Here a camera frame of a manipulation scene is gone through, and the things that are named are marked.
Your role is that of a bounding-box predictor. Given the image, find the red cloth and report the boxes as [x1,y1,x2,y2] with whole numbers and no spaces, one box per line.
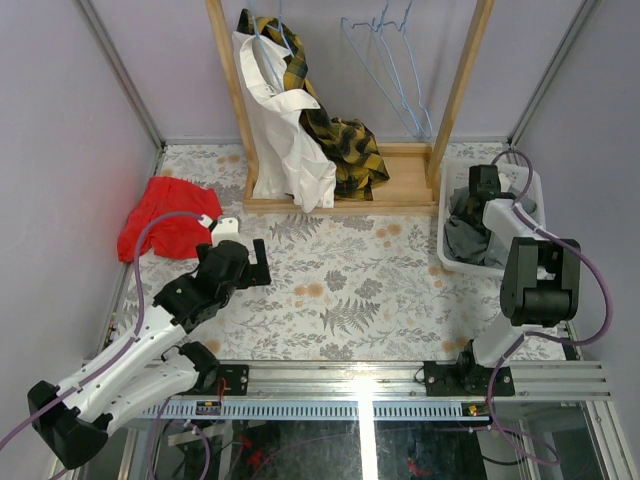
[116,176,223,263]

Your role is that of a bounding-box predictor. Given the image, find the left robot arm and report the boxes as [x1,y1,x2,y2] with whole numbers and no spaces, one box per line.
[27,239,271,470]

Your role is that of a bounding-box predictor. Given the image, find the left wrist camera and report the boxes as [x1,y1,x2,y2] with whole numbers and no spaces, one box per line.
[198,215,241,247]

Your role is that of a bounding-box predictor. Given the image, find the white plastic basket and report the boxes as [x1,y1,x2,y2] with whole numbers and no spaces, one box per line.
[436,158,546,279]

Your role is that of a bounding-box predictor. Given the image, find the wooden clothes rack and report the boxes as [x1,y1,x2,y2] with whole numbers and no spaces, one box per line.
[206,1,494,215]

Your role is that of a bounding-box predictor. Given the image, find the yellow plaid shirt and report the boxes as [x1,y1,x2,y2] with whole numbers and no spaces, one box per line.
[236,8,390,201]

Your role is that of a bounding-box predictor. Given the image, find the white shirt on left hanger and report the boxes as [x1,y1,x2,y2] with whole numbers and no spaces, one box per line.
[232,32,336,213]

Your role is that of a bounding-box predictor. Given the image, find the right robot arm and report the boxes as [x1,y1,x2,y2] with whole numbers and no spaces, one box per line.
[455,165,580,395]

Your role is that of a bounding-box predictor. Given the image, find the blue wire hanger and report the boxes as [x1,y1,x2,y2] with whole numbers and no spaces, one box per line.
[373,1,434,140]

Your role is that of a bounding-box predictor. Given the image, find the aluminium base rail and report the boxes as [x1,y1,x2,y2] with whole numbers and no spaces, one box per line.
[74,359,614,421]

